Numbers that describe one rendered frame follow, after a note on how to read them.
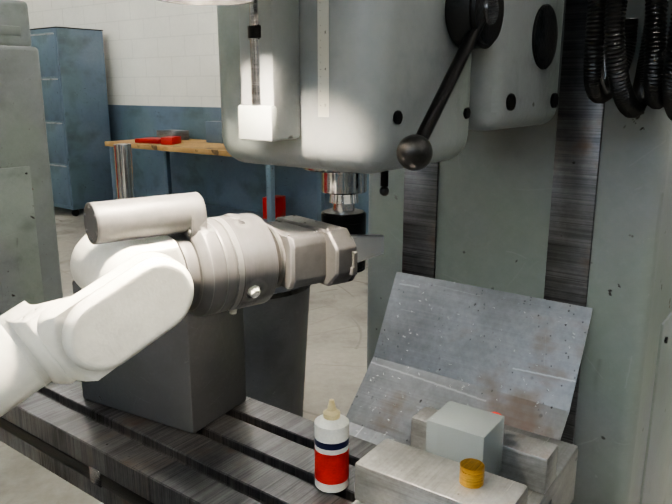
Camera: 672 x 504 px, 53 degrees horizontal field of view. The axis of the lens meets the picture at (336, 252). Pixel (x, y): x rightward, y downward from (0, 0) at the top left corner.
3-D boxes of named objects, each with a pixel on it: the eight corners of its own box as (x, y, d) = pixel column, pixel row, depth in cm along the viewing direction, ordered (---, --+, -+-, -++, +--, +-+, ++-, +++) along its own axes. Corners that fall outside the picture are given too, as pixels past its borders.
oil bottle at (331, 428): (335, 498, 77) (335, 410, 74) (307, 486, 79) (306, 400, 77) (355, 482, 80) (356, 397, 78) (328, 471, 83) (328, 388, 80)
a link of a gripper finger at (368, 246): (379, 258, 71) (332, 267, 68) (379, 228, 71) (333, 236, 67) (389, 261, 70) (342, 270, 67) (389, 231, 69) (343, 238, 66)
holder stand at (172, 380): (193, 435, 91) (185, 294, 86) (81, 399, 102) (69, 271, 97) (247, 400, 101) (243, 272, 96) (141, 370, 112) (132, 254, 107)
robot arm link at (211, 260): (241, 324, 60) (116, 353, 53) (187, 290, 68) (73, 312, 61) (241, 199, 57) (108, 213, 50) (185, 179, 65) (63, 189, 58)
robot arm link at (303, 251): (359, 212, 63) (249, 227, 56) (358, 309, 66) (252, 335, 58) (284, 195, 73) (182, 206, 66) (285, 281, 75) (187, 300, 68)
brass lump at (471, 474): (477, 492, 59) (478, 473, 59) (454, 483, 61) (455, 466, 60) (487, 480, 61) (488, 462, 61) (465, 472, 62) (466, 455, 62)
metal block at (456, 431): (480, 495, 64) (484, 437, 62) (424, 474, 67) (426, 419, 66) (501, 470, 68) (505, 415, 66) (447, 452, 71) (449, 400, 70)
